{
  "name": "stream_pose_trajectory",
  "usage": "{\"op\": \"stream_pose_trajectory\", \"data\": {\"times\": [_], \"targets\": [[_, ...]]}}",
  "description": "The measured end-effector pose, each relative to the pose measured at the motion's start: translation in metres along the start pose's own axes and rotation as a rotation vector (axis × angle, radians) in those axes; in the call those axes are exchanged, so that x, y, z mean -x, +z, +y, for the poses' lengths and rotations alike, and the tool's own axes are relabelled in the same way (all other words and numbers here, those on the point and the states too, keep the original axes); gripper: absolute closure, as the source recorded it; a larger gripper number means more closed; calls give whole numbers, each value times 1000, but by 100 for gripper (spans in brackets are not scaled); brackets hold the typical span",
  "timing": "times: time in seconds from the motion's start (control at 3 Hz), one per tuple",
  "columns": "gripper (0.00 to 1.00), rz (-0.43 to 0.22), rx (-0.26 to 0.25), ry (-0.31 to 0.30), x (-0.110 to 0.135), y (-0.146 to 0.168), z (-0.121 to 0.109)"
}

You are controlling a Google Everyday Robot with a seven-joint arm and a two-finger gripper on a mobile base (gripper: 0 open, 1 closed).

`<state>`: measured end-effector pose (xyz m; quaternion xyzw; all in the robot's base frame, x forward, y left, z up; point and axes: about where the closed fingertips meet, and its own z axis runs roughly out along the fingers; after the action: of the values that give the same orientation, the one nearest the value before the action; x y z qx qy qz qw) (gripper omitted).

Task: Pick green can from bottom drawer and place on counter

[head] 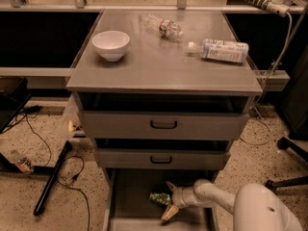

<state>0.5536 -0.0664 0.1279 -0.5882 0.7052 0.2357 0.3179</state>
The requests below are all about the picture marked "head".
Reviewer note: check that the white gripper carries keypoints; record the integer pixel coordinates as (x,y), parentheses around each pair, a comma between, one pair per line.
(180,197)

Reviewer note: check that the green can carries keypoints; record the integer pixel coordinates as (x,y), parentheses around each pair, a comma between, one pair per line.
(160,198)

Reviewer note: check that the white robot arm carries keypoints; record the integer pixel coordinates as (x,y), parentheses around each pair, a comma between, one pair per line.
(254,207)

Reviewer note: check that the grey middle drawer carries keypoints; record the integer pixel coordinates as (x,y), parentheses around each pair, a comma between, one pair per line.
(161,159)

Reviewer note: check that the grey drawer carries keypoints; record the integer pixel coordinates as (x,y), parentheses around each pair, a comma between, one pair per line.
(130,207)
(162,126)
(161,159)

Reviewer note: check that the grey bottom drawer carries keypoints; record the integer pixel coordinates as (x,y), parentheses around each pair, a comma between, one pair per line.
(130,207)

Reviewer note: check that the grey top drawer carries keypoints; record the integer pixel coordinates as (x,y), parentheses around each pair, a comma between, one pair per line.
(162,126)

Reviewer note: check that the grey drawer cabinet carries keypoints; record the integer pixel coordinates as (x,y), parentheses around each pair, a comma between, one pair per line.
(157,76)

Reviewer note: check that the black table leg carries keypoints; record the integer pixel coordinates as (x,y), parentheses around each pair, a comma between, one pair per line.
(51,180)

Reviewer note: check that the clear plastic bag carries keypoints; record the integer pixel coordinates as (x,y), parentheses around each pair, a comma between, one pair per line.
(70,125)

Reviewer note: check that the black office chair base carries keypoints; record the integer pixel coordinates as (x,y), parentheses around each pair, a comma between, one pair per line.
(283,144)

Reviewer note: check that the plastic bottle on floor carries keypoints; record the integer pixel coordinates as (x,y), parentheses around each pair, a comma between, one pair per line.
(22,162)

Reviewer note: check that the white labelled plastic bottle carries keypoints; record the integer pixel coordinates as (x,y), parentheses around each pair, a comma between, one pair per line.
(219,50)

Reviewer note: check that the white ceramic bowl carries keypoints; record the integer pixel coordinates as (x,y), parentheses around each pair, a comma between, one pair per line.
(111,45)

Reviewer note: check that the clear plastic water bottle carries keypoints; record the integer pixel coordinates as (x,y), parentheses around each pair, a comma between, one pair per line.
(162,27)

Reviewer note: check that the black box on left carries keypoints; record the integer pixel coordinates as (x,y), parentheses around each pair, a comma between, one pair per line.
(13,97)

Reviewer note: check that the white power strip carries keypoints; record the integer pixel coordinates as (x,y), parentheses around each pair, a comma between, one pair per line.
(273,6)

